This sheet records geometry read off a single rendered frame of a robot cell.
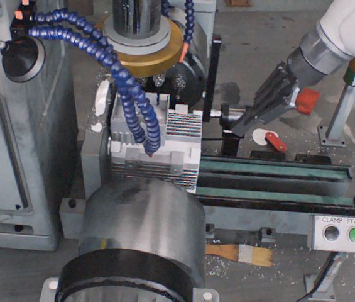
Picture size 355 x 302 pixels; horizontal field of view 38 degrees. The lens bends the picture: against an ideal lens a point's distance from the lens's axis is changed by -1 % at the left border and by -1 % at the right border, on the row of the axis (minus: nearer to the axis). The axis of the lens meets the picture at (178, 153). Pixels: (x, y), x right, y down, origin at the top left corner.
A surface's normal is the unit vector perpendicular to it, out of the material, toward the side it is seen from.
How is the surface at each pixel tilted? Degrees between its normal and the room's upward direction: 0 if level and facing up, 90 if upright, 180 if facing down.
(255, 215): 90
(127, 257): 4
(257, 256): 1
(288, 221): 90
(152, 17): 90
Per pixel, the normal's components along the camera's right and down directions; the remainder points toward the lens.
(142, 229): 0.09, -0.66
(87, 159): -0.04, 0.74
